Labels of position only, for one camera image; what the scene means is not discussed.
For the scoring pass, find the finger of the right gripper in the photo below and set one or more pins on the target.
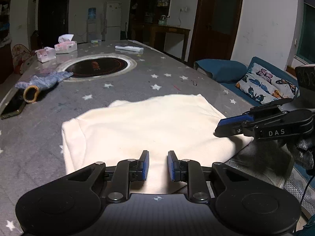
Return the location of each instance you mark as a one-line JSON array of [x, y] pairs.
[[229, 129], [236, 119]]

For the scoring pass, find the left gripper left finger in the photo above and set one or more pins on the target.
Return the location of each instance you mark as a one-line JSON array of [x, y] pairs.
[[134, 169]]

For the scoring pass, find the glass kettle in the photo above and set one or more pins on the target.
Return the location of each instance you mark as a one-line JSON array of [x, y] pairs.
[[163, 20]]

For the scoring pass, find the small white pink box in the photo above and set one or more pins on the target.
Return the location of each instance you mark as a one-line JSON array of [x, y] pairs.
[[46, 54]]

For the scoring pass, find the blue knit work glove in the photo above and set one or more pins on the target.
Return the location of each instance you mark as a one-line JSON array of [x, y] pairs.
[[37, 84]]

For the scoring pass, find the cream sweatshirt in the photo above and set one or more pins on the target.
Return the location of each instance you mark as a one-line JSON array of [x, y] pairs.
[[123, 130]]

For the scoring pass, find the dark wooden door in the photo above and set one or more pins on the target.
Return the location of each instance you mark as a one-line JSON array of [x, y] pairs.
[[215, 28]]

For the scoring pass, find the white refrigerator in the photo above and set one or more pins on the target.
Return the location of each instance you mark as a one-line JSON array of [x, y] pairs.
[[112, 21]]

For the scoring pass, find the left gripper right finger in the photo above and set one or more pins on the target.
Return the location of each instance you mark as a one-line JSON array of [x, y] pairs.
[[181, 170]]

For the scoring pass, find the white remote control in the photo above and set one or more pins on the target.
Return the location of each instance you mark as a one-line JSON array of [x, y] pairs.
[[132, 49]]

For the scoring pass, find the water dispenser with bottle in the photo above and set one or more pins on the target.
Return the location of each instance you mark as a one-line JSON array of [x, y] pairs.
[[91, 25]]

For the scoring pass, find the round induction cooktop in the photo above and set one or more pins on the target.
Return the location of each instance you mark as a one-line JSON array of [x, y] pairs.
[[97, 66]]

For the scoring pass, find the dark shelf cabinet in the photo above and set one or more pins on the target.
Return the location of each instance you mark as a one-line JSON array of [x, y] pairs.
[[142, 15]]

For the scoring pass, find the blue sofa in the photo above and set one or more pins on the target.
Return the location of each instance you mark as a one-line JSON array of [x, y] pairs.
[[228, 73]]

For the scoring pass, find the pink tissue box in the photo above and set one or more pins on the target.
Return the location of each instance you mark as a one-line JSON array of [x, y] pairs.
[[66, 44]]

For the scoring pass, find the dark wooden side table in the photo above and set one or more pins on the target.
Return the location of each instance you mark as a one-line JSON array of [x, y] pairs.
[[164, 37]]

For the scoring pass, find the red dotted fabric item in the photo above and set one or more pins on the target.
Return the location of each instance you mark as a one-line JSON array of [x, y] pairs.
[[22, 58]]

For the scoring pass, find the small green packet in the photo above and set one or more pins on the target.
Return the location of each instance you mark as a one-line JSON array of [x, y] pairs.
[[95, 41]]

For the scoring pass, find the black smartphone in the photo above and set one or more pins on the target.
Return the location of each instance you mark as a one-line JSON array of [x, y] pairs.
[[15, 106]]

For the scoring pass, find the butterfly pattern pillow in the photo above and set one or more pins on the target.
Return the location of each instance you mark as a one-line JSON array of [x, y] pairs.
[[263, 86]]

